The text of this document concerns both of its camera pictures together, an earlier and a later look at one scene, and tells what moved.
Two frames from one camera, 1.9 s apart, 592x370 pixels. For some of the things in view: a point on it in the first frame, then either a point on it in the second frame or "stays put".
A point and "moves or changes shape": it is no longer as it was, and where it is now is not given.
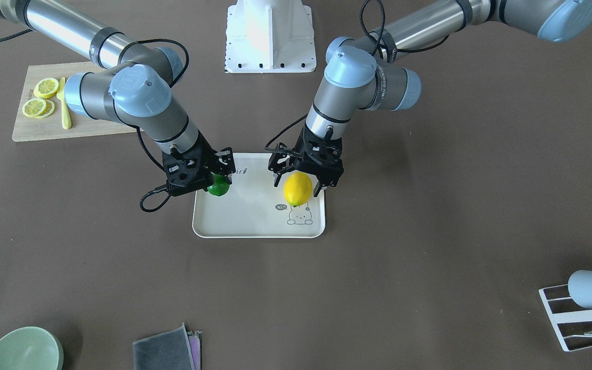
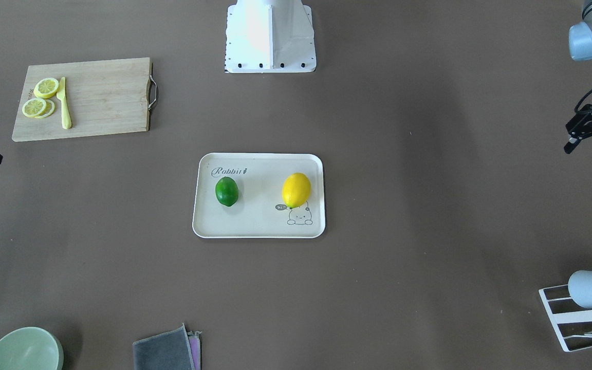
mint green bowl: [31, 348] stays put
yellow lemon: [298, 189] stays put
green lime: [220, 187] moves or changes shape
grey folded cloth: [176, 349] stays put
